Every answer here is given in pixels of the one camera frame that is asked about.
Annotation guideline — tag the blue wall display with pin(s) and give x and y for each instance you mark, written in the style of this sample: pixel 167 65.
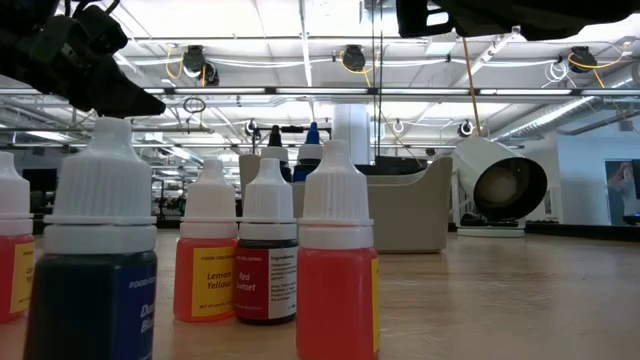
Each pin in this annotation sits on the blue wall display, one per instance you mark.
pixel 622 192

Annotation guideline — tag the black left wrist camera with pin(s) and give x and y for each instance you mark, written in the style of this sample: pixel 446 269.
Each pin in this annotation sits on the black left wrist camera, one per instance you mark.
pixel 100 30

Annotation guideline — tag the distant black workstations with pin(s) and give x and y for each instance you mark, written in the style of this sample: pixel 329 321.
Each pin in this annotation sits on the distant black workstations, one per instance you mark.
pixel 170 202

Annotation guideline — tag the grey plastic caddy bin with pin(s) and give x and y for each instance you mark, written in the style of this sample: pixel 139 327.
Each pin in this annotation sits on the grey plastic caddy bin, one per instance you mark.
pixel 415 210

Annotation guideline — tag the large bottle black tip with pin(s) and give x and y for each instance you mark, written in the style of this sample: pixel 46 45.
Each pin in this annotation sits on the large bottle black tip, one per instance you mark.
pixel 275 152

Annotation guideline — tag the small dropper bottle blue label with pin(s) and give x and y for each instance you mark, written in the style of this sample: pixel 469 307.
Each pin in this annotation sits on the small dropper bottle blue label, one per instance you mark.
pixel 100 200

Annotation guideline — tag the silver ventilation duct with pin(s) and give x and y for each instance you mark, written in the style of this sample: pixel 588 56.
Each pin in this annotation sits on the silver ventilation duct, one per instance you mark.
pixel 550 117

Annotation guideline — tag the large bottle blue tip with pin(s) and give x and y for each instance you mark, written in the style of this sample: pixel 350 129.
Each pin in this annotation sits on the large bottle blue tip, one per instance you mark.
pixel 311 152

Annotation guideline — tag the small dropper bottle yellow label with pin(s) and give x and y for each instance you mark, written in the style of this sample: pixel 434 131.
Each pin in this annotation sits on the small dropper bottle yellow label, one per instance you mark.
pixel 207 200
pixel 335 200
pixel 12 200

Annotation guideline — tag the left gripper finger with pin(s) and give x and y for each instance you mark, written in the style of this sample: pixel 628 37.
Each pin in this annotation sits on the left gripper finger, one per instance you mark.
pixel 120 97

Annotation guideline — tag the small dropper bottle red label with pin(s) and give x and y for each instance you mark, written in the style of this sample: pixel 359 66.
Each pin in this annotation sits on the small dropper bottle red label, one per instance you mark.
pixel 267 200

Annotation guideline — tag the black monitor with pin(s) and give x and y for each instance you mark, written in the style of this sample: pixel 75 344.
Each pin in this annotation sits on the black monitor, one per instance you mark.
pixel 40 180

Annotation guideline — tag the white square column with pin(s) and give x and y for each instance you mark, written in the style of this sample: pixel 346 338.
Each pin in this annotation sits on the white square column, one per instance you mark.
pixel 350 125

